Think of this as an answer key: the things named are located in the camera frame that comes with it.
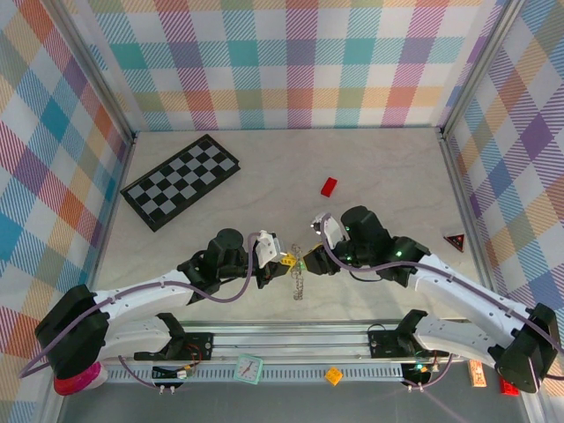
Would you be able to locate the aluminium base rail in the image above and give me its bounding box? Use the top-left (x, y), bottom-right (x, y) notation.
top-left (52, 321), bottom-right (537, 367)

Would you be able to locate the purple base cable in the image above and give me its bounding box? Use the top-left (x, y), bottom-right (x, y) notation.
top-left (116, 355), bottom-right (162, 390)
top-left (420, 350), bottom-right (456, 390)

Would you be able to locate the teal square clock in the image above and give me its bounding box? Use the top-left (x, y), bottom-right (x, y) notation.
top-left (233, 353), bottom-right (264, 383)

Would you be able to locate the black red triangle sign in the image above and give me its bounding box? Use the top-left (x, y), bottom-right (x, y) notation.
top-left (442, 231), bottom-right (467, 253)

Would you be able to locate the wooden printed block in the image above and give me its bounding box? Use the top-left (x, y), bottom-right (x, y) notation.
top-left (467, 359), bottom-right (488, 389)

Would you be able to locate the grey slotted cable duct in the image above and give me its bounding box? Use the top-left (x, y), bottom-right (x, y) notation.
top-left (101, 363), bottom-right (409, 383)

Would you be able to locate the black grey chessboard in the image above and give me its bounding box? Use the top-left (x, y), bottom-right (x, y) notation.
top-left (119, 134), bottom-right (242, 234)

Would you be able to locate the aluminium side rail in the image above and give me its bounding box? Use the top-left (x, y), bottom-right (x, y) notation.
top-left (435, 126), bottom-right (545, 423)
top-left (41, 131), bottom-right (137, 423)

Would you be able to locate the aluminium frame post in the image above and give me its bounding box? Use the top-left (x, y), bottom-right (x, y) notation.
top-left (438, 0), bottom-right (528, 140)
top-left (50, 0), bottom-right (137, 146)

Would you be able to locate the silver keyring chain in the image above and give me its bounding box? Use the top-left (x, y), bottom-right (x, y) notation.
top-left (289, 242), bottom-right (308, 301)

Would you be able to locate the black connector bracket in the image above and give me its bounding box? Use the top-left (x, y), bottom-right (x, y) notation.
top-left (401, 361), bottom-right (435, 392)
top-left (151, 364), bottom-right (196, 392)

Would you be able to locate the pink plastic cup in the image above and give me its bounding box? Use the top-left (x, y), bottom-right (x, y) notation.
top-left (53, 361), bottom-right (109, 396)

